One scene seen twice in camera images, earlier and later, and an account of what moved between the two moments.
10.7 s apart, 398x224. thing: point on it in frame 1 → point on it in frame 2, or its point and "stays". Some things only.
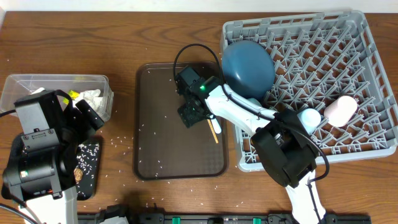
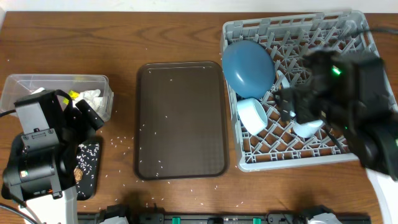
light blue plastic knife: x=216 y=124 → x=285 y=83
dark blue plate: x=247 y=69 stays
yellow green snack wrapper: x=73 y=95 stays
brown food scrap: x=78 y=174 stays
